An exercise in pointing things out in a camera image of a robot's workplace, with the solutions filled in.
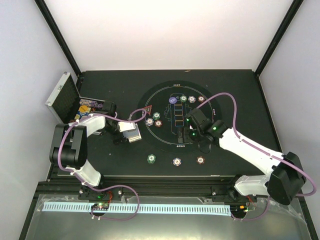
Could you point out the right base circuit board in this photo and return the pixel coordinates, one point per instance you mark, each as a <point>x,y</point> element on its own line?
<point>242,208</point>

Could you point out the blue white poker chip stack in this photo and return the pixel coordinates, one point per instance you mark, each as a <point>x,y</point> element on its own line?
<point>176,162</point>

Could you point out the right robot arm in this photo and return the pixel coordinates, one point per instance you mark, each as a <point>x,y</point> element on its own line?
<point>281,177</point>

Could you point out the red triangle marker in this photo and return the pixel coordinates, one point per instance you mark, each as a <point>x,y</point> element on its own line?
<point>147,110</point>

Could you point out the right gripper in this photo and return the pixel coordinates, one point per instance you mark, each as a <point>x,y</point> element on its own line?
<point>201,142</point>

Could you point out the red brown poker chip stack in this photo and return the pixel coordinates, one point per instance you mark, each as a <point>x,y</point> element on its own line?
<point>200,160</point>

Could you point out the round black poker mat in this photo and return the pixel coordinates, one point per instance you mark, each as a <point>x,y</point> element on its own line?
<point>173,116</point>

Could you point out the white slotted cable duct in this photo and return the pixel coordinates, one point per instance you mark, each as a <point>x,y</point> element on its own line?
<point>131,208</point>

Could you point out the black aluminium rail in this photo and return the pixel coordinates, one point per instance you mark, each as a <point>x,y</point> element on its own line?
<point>167,186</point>

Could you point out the left base circuit board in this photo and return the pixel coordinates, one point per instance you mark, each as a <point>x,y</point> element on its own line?
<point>102,206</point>

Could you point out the green poker chip stack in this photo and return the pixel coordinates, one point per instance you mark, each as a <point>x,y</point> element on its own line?
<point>151,158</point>

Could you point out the purple round button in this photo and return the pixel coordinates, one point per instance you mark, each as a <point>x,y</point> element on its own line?
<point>172,100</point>

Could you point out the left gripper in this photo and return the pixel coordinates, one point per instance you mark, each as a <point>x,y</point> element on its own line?
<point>115,138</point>

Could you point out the aluminium poker chip case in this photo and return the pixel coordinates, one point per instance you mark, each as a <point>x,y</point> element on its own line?
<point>67,105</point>

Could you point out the blue playing card deck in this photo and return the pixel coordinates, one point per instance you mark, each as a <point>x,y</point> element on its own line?
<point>132,134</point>

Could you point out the base circuit board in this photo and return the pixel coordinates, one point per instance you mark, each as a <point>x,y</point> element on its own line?
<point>102,206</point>
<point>242,208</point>

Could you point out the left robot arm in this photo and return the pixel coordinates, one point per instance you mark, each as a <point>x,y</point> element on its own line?
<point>69,147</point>

